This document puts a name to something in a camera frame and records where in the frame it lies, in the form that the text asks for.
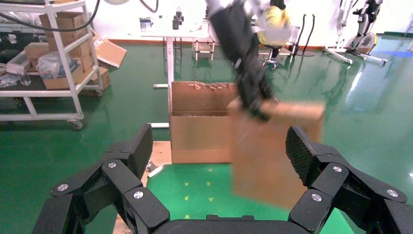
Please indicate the black floor stand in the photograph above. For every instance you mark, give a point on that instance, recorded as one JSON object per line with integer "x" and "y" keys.
{"x": 303, "y": 54}

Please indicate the slim cardboard box with hole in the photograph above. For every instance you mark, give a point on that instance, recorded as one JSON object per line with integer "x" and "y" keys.
{"x": 264, "y": 155}

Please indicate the black stool with chrome base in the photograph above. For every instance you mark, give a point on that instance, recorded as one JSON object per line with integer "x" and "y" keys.
{"x": 272, "y": 61}

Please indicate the large printed cardboard box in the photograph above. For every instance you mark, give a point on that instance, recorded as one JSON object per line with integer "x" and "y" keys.
{"x": 69, "y": 22}

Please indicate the flat cardboard sheet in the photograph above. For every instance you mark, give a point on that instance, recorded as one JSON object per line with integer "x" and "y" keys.
{"x": 109, "y": 53}

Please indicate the white black wheeled machine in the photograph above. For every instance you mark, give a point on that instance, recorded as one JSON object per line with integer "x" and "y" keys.
{"x": 363, "y": 42}

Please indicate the clear plastic bag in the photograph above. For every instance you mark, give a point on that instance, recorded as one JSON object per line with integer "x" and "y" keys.
{"x": 48, "y": 64}

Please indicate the wide cardboard box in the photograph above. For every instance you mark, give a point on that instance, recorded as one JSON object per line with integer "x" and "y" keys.
{"x": 61, "y": 82}

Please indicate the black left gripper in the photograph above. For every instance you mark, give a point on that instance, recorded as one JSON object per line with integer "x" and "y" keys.
{"x": 232, "y": 29}

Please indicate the white pole stand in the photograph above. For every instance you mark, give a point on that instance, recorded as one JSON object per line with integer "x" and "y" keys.
{"x": 338, "y": 55}

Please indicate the white flat box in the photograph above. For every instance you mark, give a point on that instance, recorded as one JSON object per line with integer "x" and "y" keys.
{"x": 17, "y": 63}

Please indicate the black bottle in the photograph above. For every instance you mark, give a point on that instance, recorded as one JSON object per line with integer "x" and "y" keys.
{"x": 179, "y": 13}
{"x": 175, "y": 23}

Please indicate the small plain cardboard box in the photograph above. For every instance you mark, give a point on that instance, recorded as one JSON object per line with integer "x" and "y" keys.
{"x": 35, "y": 50}

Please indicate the silver binder clip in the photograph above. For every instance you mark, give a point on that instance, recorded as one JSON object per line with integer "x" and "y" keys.
{"x": 149, "y": 166}

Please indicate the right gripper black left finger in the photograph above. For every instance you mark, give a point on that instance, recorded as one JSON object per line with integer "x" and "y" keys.
{"x": 119, "y": 174}

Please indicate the clear container with dark lid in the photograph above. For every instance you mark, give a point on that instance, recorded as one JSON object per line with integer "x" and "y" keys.
{"x": 146, "y": 25}

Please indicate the large open cardboard carton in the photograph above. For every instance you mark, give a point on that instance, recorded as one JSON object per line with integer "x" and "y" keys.
{"x": 197, "y": 135}

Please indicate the worn cardboard box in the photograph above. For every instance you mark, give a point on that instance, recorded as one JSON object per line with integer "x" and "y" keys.
{"x": 103, "y": 79}

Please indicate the white table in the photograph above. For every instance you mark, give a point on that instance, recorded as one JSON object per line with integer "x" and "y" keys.
{"x": 170, "y": 64}

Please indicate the white tube rack frame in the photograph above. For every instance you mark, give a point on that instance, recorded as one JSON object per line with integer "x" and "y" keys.
{"x": 203, "y": 48}

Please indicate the glass jar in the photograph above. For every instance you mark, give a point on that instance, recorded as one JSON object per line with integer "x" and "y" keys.
{"x": 25, "y": 79}

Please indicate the white shelf cart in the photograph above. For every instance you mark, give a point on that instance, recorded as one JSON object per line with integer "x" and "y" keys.
{"x": 38, "y": 117}

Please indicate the person in yellow shirt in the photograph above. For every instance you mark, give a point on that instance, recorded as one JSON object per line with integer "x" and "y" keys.
{"x": 274, "y": 13}

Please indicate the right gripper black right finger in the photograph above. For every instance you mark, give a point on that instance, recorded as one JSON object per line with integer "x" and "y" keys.
{"x": 335, "y": 181}

